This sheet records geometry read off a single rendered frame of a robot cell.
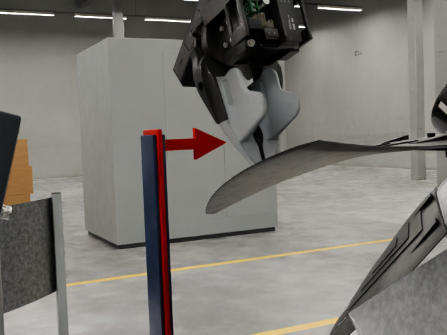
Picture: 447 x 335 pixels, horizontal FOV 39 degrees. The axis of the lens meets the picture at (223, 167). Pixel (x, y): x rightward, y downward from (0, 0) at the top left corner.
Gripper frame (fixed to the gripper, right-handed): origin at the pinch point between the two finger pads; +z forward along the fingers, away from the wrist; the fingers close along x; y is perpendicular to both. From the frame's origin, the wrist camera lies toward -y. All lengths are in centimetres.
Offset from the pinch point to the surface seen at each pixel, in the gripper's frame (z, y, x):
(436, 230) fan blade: 9.0, -4.4, 26.2
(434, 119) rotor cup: -3.3, -0.7, 26.5
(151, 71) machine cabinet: -237, -525, 275
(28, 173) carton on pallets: -194, -769, 197
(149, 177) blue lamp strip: 1.9, 4.7, -13.3
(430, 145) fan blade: 2.2, 9.1, 12.3
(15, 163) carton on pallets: -208, -766, 182
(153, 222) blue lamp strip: 5.1, 4.2, -13.3
